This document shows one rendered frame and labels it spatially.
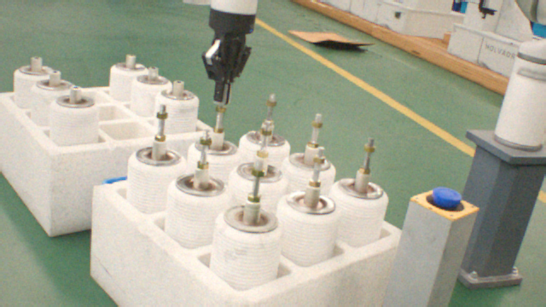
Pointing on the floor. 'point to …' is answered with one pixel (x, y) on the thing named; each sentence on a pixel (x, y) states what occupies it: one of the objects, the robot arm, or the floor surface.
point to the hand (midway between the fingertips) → (223, 93)
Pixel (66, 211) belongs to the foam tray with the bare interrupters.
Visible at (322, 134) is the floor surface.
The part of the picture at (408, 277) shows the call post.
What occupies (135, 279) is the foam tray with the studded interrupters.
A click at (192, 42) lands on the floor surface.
